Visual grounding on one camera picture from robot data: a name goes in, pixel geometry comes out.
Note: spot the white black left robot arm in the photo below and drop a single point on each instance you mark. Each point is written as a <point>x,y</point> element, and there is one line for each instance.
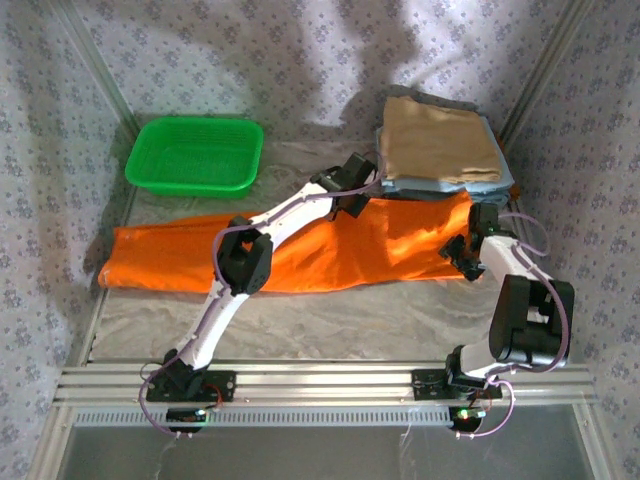
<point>290,210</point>

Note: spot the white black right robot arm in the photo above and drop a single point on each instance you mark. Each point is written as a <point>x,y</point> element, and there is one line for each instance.
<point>505,260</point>

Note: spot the folded tan trousers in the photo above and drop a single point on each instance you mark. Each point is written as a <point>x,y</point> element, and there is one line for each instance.
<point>435,145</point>

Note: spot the folded grey trousers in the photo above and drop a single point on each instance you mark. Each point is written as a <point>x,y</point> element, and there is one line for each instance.
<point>450,103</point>

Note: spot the black circuit board green light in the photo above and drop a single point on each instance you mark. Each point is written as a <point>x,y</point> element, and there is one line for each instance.
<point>186,415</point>
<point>466,416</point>

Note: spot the green plastic basket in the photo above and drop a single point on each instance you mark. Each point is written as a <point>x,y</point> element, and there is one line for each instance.
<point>190,155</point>

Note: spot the floral fabric backdrop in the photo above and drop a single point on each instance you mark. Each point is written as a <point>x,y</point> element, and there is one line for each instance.
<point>250,50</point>

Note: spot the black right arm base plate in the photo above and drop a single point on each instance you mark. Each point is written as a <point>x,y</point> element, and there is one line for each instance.
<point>425,385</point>

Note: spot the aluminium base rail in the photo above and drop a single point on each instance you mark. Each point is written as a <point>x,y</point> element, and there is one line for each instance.
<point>325,385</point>

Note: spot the aluminium frame post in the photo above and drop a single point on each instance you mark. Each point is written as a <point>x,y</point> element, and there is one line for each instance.
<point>552,60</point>

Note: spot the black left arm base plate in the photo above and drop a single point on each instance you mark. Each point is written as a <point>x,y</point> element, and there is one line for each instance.
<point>225,385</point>

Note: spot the aluminium frame leg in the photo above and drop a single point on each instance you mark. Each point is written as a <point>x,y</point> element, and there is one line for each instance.
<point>47,445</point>

